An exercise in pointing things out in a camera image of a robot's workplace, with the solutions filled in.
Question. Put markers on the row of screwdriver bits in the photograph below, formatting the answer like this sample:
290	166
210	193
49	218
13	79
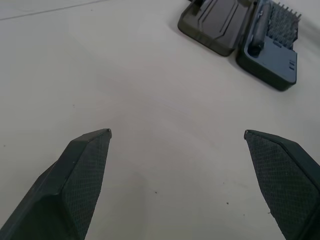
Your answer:
283	23

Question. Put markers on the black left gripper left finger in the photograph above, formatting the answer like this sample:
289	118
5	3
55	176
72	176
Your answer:
67	190

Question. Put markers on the dark screwdriver kit case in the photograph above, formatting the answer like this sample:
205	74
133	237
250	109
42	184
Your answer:
225	27

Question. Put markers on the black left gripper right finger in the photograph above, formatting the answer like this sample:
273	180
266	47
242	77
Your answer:
285	180

